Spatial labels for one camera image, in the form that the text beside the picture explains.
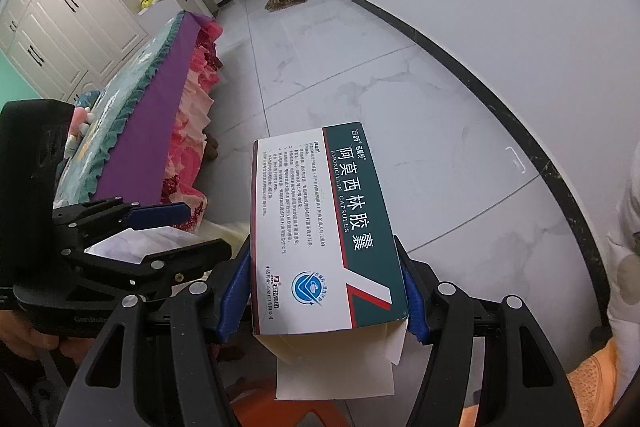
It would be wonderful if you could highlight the person's white dotted clothing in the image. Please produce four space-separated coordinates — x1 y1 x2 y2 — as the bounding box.
606 177 640 349

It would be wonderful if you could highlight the green and white medicine box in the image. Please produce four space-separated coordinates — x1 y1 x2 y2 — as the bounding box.
252 123 409 338

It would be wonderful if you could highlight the person's orange shoe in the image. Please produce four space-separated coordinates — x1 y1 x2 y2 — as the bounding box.
459 341 627 427

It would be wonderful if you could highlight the bed with purple sheet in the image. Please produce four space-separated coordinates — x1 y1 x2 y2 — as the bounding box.
52 12 187 208

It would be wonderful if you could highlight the white wardrobe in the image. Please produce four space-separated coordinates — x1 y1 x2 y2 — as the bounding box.
0 0 222 104

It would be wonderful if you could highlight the orange plastic stool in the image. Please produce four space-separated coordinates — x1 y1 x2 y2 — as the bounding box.
227 386 397 427

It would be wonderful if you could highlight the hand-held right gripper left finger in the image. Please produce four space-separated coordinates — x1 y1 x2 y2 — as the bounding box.
59 234 253 427

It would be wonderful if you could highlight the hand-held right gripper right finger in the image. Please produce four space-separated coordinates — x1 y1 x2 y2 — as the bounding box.
394 234 584 427

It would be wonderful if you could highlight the pink floral bed skirt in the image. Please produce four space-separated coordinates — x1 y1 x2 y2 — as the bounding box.
159 19 224 236

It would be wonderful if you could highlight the person's left hand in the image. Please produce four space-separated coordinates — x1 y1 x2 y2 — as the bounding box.
0 307 88 364

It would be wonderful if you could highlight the purple bed mattress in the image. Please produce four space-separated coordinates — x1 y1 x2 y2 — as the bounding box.
97 12 221 204

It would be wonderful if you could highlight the brown shoe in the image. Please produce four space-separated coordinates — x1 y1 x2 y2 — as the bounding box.
204 133 222 164

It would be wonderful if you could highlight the pink plush toy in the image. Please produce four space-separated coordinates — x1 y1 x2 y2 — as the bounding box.
64 103 102 156

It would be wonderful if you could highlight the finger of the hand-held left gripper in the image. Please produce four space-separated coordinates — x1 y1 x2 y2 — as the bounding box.
52 196 191 235
60 239 233 295

